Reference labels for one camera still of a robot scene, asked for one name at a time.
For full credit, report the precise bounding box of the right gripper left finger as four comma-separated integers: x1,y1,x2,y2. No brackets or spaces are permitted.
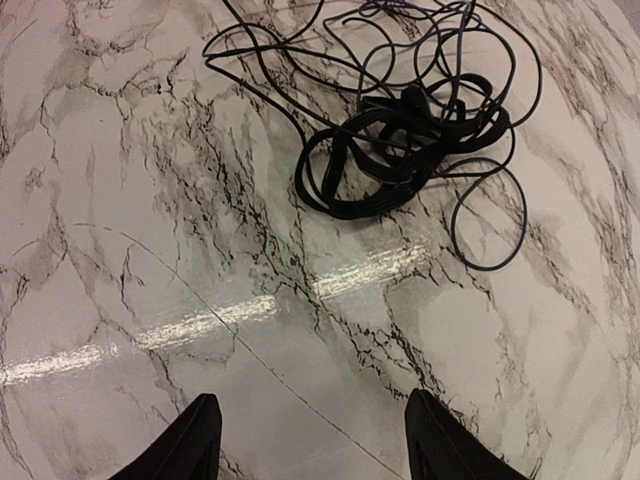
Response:
111,393,222,480

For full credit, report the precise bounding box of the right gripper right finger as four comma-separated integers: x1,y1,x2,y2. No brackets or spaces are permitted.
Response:
404,389,525,480

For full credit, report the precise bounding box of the black cable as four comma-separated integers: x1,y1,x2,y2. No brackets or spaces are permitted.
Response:
201,0,545,274

